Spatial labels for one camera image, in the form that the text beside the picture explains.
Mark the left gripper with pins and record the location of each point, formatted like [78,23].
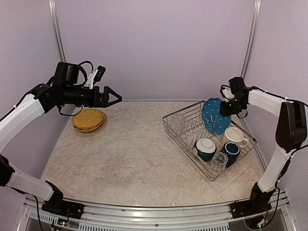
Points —
[104,99]

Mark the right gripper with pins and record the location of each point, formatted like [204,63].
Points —
[225,110]

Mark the cream bird pattern plate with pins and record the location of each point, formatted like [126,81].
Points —
[90,130]

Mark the yellow dotted plate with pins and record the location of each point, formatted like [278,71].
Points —
[89,122]
[87,118]

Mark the blue dotted plate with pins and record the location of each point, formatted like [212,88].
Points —
[214,122]

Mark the clear glass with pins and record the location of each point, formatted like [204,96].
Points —
[178,123]
[219,161]

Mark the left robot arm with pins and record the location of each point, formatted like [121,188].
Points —
[34,104]

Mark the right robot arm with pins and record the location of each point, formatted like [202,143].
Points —
[290,134]

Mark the white mug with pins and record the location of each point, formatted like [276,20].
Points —
[235,135]

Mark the dark blue mug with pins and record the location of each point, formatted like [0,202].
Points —
[232,150]

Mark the teal white bowl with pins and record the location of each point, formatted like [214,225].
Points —
[206,149]

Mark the clear glass front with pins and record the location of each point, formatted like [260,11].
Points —
[219,161]

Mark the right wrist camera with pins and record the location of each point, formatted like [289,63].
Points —
[226,93]

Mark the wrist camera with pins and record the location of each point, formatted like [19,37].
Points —
[94,77]
[226,93]

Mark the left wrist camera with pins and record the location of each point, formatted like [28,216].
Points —
[94,77]

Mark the wire dish rack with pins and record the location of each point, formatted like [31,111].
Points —
[194,130]

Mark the right aluminium frame post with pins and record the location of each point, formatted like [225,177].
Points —
[251,38]

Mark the aluminium frame post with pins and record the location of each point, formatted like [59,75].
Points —
[251,38]
[56,30]

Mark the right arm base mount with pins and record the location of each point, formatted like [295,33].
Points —
[245,208]

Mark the front aluminium rail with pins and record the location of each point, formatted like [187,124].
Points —
[103,217]

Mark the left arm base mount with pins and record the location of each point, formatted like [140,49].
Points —
[63,208]

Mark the left aluminium frame post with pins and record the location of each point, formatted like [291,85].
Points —
[56,30]

